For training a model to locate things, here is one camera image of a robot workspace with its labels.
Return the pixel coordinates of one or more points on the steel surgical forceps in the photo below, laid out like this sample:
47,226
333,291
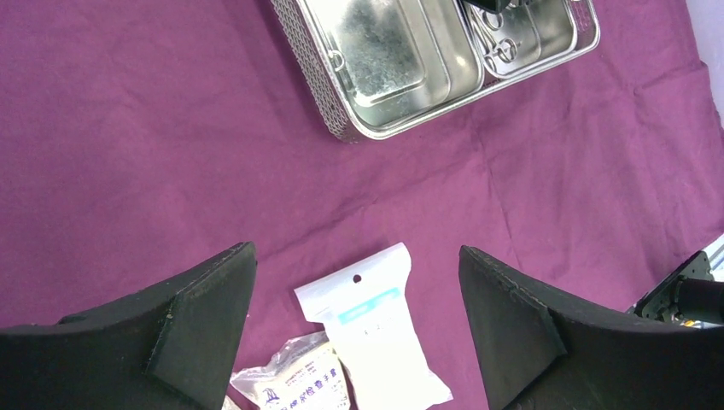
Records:
496,47

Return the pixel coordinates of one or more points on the purple cloth wrap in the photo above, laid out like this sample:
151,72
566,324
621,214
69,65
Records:
141,138

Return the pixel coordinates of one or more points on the white sterile pouch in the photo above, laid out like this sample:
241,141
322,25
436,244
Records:
365,315

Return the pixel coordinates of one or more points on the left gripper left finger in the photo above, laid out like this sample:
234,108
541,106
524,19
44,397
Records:
171,345

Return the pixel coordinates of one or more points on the steel instrument tray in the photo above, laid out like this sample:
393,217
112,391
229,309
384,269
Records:
378,68

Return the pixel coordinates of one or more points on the pink clear packet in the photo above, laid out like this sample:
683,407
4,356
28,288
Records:
305,373

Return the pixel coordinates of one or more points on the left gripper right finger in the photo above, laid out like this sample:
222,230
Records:
539,347

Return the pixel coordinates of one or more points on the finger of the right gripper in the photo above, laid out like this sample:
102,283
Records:
497,6

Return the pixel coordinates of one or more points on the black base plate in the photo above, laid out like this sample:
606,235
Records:
689,296

